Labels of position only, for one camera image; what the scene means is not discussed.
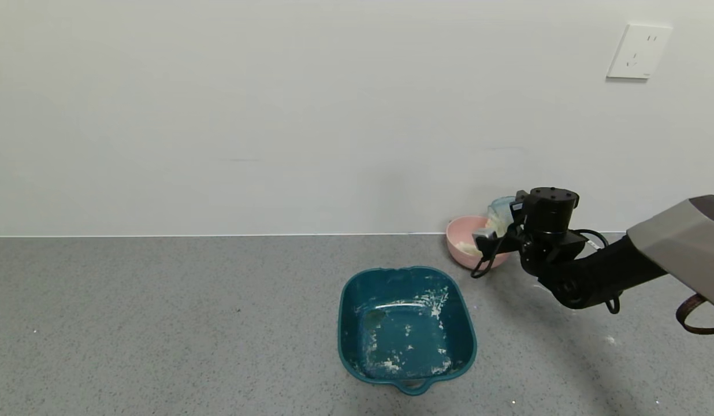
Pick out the ribbed clear teal cup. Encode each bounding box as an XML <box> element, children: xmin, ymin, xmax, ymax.
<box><xmin>485</xmin><ymin>196</ymin><xmax>518</xmax><ymax>239</ymax></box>

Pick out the teal square plastic tray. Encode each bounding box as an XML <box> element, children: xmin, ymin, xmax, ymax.
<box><xmin>337</xmin><ymin>266</ymin><xmax>478</xmax><ymax>396</ymax></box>

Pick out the pink ribbed bowl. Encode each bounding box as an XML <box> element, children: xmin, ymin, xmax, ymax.
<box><xmin>446</xmin><ymin>216</ymin><xmax>511</xmax><ymax>270</ymax></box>

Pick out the thin black camera cable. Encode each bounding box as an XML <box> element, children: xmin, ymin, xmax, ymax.
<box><xmin>471</xmin><ymin>234</ymin><xmax>506</xmax><ymax>280</ymax></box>

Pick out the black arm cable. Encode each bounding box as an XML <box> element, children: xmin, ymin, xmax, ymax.
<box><xmin>574</xmin><ymin>229</ymin><xmax>622</xmax><ymax>315</ymax></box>

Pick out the white wall power socket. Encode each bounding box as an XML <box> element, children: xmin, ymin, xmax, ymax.
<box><xmin>606</xmin><ymin>23</ymin><xmax>673</xmax><ymax>80</ymax></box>

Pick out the brown strap loop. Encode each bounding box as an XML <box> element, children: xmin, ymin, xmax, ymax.
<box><xmin>675</xmin><ymin>293</ymin><xmax>714</xmax><ymax>336</ymax></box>

